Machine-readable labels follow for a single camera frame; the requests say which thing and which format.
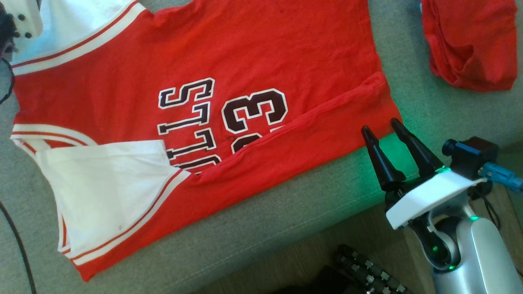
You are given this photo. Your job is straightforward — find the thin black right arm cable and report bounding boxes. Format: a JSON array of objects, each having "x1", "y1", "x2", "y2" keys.
[{"x1": 469, "y1": 186, "x2": 502, "y2": 231}]

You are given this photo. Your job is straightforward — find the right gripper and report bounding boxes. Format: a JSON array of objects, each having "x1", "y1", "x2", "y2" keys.
[{"x1": 361, "y1": 118, "x2": 477, "y2": 230}]

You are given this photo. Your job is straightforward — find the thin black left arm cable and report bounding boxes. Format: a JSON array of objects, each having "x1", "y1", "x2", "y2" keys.
[
  {"x1": 0, "y1": 56, "x2": 16, "y2": 105},
  {"x1": 0, "y1": 199, "x2": 38, "y2": 294}
]

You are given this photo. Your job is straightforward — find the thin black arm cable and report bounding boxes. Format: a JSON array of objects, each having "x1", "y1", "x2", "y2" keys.
[
  {"x1": 0, "y1": 56, "x2": 16, "y2": 105},
  {"x1": 469, "y1": 186, "x2": 502, "y2": 231},
  {"x1": 0, "y1": 199, "x2": 38, "y2": 294}
]

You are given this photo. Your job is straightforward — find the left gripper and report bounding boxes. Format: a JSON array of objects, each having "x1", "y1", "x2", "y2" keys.
[{"x1": 0, "y1": 0, "x2": 44, "y2": 56}]

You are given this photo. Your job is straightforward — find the red basketball jersey white trim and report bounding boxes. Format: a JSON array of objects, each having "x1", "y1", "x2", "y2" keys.
[{"x1": 10, "y1": 0, "x2": 403, "y2": 283}]

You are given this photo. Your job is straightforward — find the teal cable connector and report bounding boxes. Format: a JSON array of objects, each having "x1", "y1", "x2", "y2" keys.
[{"x1": 479, "y1": 162, "x2": 523, "y2": 193}]

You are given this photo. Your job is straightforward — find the plain red crumpled garment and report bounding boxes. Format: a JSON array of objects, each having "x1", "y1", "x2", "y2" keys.
[{"x1": 420, "y1": 0, "x2": 519, "y2": 93}]

